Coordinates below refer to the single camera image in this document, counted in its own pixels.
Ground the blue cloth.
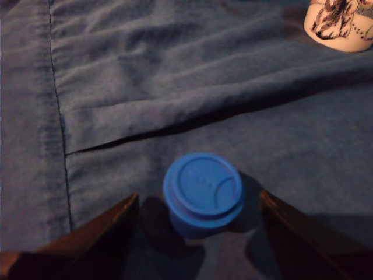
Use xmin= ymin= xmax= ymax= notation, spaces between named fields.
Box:
xmin=0 ymin=0 xmax=373 ymax=280

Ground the white mug with blue print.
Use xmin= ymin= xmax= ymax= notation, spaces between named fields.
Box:
xmin=302 ymin=0 xmax=373 ymax=54

